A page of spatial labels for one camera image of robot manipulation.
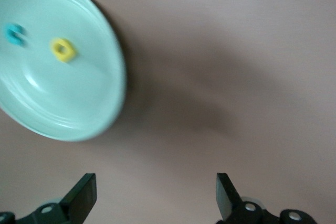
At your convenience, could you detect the brown table cover sheet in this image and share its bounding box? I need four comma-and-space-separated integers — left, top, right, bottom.
0, 0, 336, 224

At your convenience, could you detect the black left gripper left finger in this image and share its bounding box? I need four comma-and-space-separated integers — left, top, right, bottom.
0, 173, 97, 224

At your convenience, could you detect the pale green plate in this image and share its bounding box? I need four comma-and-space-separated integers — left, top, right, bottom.
0, 0, 127, 142

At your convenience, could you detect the teal foam letter c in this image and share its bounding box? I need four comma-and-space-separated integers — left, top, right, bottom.
4, 23, 27, 45

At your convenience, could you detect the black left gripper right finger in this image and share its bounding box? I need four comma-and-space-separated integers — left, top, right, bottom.
215, 173, 317, 224

